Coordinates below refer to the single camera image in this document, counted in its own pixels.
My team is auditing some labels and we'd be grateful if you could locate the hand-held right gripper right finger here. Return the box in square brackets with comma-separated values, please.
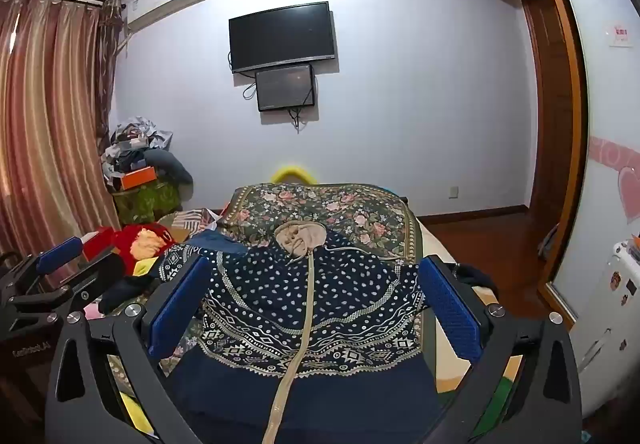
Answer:
[419, 255, 584, 444]

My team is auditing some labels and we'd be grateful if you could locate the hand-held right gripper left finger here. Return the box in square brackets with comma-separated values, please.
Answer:
[45, 255, 212, 444]

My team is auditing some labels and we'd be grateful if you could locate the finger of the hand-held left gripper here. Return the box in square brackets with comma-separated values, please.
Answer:
[11, 236, 85, 286]
[14, 253, 127, 319]

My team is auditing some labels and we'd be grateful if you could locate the navy patterned hoodie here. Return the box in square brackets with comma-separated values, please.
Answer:
[159, 219, 447, 444]

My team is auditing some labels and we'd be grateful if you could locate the pile of clothes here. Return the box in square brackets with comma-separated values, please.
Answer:
[102, 115, 176, 177]

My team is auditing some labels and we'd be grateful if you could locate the black garment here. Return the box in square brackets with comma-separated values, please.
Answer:
[97, 274, 162, 316]

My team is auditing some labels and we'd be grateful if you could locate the red box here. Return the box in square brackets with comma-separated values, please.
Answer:
[80, 231, 118, 261]

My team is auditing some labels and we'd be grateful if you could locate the dark cloth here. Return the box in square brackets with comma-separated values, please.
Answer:
[452, 263, 496, 290]

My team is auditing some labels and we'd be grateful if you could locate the yellow cloth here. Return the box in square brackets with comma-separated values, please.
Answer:
[132, 259, 166, 278]

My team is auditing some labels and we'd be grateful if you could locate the red plush toy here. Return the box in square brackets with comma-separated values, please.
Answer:
[82, 224, 173, 275]

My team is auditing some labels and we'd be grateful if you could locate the blue cloth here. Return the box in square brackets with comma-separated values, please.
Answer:
[192, 230, 251, 257]

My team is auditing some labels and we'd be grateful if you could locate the grey striped patterned cloth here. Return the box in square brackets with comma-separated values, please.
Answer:
[160, 209, 223, 242]

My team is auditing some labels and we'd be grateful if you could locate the green covered stand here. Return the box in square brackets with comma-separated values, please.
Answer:
[112, 181, 182, 225]

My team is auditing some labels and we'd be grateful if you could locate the orange box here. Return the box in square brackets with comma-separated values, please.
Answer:
[120, 165, 157, 191]

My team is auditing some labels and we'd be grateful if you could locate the striped pink curtain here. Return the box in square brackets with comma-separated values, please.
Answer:
[0, 0, 123, 260]

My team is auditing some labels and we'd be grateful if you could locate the grey neck pillow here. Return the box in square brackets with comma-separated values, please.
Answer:
[145, 150, 194, 186]

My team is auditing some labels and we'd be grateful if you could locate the floral blanket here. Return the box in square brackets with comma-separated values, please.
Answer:
[170, 182, 427, 360]

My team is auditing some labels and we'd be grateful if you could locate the white refrigerator with stickers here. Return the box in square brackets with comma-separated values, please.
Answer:
[567, 236, 640, 420]

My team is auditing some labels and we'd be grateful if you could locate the red notice sticker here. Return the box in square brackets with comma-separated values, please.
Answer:
[602, 21, 633, 47]

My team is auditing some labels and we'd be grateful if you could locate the yellow foam ring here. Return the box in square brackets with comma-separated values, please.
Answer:
[271, 165, 320, 186]

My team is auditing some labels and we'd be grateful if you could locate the small black wall monitor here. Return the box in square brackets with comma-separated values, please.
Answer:
[255, 64, 317, 112]

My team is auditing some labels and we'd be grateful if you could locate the black wall television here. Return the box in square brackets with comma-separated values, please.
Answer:
[228, 1, 337, 75]

